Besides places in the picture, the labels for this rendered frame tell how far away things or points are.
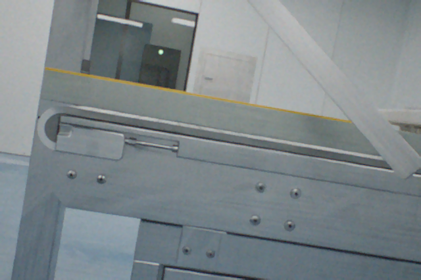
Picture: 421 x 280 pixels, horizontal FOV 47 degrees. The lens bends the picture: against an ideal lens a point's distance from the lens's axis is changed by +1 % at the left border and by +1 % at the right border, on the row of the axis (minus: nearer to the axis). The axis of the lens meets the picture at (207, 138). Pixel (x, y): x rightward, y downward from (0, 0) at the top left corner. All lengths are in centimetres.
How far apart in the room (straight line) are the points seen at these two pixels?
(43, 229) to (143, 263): 30
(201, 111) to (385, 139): 19
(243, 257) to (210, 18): 522
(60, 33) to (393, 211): 57
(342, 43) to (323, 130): 569
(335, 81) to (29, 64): 526
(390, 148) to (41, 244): 60
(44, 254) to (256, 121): 48
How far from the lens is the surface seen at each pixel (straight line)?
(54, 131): 55
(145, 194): 54
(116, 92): 53
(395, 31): 657
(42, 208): 86
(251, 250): 60
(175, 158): 53
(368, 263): 65
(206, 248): 59
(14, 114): 568
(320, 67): 49
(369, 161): 59
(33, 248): 88
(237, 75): 571
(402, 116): 74
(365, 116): 47
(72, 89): 54
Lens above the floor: 91
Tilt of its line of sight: 3 degrees down
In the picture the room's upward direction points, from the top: 10 degrees clockwise
